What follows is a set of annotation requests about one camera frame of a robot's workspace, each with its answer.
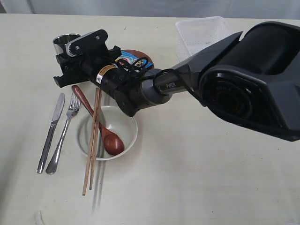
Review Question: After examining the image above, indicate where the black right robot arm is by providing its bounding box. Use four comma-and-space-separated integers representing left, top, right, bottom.
53, 22, 300, 142

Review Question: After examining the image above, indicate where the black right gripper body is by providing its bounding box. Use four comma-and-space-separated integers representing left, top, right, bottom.
54, 29, 122, 94

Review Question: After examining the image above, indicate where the silver table knife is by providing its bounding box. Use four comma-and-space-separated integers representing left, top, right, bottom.
37, 93, 65, 174

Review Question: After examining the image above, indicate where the white perforated plastic basket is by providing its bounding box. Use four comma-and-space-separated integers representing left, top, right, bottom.
175, 16, 232, 61

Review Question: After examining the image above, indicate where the blue snack packet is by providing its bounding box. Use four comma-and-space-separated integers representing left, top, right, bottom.
117, 50, 154, 70

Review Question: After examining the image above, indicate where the brown wooden spoon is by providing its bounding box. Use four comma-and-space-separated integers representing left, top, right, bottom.
72, 85, 125, 156

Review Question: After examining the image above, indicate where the white ceramic bowl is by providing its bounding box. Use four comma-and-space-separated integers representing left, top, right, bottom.
76, 105, 138, 161

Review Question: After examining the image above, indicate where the brown round plate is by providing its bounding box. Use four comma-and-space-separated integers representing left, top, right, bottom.
120, 49, 154, 70

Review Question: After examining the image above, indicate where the white backdrop curtain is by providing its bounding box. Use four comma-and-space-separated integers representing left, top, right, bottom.
0, 0, 300, 19

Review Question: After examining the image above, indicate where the silver fork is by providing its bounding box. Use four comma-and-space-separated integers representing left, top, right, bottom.
46, 93, 81, 174

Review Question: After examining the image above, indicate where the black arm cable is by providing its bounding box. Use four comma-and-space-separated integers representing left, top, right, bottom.
114, 57, 183, 94

